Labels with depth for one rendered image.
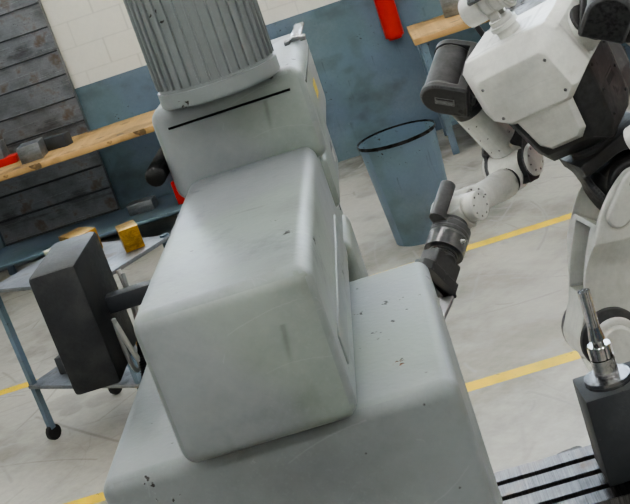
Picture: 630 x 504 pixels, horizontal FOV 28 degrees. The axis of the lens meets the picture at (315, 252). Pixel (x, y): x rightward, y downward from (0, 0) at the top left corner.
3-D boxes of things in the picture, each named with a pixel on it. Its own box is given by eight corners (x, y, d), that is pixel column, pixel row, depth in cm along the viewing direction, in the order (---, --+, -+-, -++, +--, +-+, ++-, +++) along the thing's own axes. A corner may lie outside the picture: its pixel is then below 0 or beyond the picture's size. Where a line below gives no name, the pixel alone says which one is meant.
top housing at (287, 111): (205, 145, 252) (177, 68, 247) (329, 104, 249) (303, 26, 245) (179, 205, 207) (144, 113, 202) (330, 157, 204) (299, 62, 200)
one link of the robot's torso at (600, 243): (611, 350, 298) (637, 156, 288) (642, 373, 281) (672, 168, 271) (550, 348, 295) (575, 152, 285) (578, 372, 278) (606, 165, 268)
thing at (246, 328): (230, 267, 226) (192, 164, 220) (350, 230, 224) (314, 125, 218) (183, 472, 149) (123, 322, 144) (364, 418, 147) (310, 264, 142)
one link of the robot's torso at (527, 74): (555, 121, 300) (469, 2, 289) (679, 66, 277) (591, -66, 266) (516, 192, 280) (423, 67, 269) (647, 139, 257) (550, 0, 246)
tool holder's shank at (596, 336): (590, 348, 238) (574, 296, 235) (589, 342, 241) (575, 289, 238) (606, 345, 237) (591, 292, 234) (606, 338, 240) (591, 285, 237)
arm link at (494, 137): (506, 155, 306) (453, 98, 294) (551, 143, 297) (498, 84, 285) (496, 192, 300) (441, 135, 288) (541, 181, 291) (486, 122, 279)
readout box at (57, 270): (90, 353, 220) (46, 244, 214) (139, 338, 219) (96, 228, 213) (68, 399, 201) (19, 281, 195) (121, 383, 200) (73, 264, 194)
